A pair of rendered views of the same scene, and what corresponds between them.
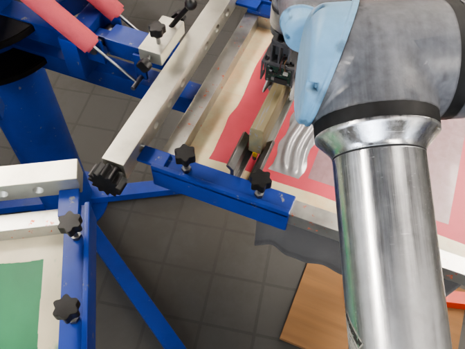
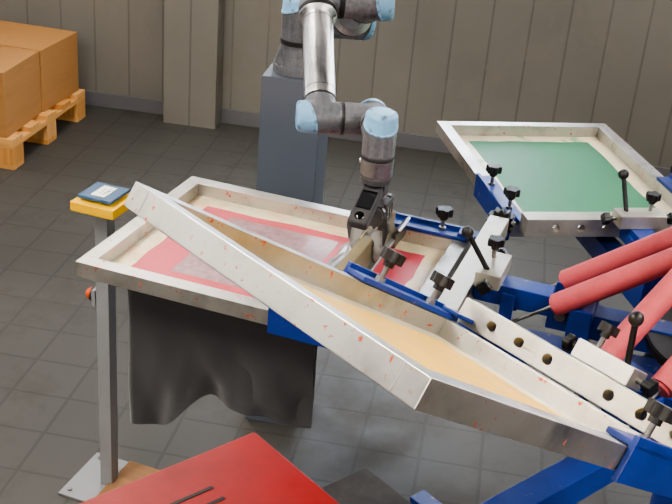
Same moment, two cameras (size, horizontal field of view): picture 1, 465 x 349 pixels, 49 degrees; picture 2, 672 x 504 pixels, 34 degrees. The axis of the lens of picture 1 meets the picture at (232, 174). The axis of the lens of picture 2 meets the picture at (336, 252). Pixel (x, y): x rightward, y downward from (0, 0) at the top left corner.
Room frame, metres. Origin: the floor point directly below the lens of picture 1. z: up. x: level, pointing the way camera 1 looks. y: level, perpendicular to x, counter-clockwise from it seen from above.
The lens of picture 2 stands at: (3.11, -0.29, 2.16)
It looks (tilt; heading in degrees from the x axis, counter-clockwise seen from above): 26 degrees down; 177
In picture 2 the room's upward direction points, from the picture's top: 5 degrees clockwise
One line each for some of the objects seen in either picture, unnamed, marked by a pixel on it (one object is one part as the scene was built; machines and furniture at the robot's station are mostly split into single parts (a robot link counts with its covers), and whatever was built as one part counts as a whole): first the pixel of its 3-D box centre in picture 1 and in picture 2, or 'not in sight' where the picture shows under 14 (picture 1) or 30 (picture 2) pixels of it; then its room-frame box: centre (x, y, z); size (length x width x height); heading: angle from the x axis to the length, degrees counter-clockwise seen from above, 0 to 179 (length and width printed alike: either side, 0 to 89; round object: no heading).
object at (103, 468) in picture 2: not in sight; (107, 349); (0.45, -0.79, 0.48); 0.22 x 0.22 x 0.96; 69
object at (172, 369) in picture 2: not in sight; (222, 373); (0.93, -0.43, 0.74); 0.46 x 0.04 x 0.42; 69
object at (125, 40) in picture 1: (143, 48); (514, 292); (0.96, 0.22, 1.02); 0.17 x 0.06 x 0.05; 69
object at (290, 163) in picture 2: not in sight; (286, 252); (0.00, -0.30, 0.60); 0.18 x 0.18 x 1.20; 79
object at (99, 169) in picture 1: (111, 174); (499, 223); (0.58, 0.24, 1.02); 0.07 x 0.06 x 0.07; 69
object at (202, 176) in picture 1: (222, 188); (410, 231); (0.58, 0.02, 0.98); 0.30 x 0.05 x 0.07; 69
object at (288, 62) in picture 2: not in sight; (299, 54); (0.00, -0.30, 1.25); 0.15 x 0.15 x 0.10
